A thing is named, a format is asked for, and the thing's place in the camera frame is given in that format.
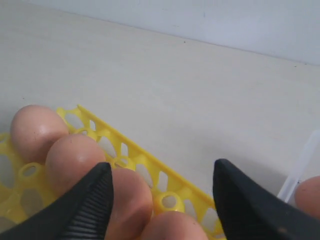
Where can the clear plastic bin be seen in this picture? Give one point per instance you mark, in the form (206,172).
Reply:
(307,166)

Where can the yellow plastic egg tray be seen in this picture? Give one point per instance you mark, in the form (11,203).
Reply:
(24,190)

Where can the brown egg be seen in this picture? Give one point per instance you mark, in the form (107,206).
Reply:
(69,159)
(307,196)
(173,225)
(132,205)
(34,129)

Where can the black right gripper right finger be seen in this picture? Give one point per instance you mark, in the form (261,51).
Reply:
(249,212)

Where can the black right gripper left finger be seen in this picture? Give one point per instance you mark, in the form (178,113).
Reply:
(82,213)

